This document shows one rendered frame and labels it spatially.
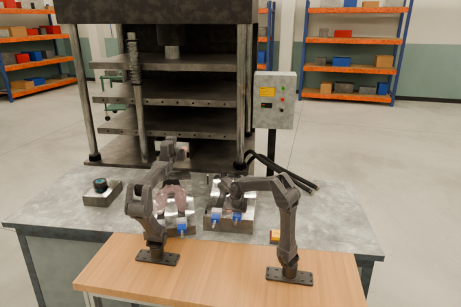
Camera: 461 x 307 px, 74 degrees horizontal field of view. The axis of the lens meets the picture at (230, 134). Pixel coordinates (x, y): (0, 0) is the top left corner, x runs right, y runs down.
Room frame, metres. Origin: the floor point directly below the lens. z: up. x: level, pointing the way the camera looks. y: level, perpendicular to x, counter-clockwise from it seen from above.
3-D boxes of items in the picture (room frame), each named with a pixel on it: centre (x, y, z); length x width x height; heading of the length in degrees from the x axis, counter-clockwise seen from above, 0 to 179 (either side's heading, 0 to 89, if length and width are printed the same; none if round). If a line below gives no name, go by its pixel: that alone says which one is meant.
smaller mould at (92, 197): (1.64, 0.78, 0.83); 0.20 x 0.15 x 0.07; 173
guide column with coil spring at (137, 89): (2.19, 0.67, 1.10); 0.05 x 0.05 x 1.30
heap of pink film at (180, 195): (1.51, 0.34, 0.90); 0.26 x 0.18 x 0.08; 10
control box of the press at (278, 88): (2.22, -0.32, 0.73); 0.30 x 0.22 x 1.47; 83
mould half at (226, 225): (1.55, -0.02, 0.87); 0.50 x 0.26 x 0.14; 173
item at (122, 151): (2.50, 0.46, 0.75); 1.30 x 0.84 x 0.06; 83
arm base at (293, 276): (1.02, -0.25, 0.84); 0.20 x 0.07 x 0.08; 79
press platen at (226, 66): (2.56, 0.45, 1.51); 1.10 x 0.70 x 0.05; 83
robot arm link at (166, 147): (1.30, 0.31, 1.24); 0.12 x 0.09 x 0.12; 169
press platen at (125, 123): (2.55, 0.45, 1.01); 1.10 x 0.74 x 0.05; 83
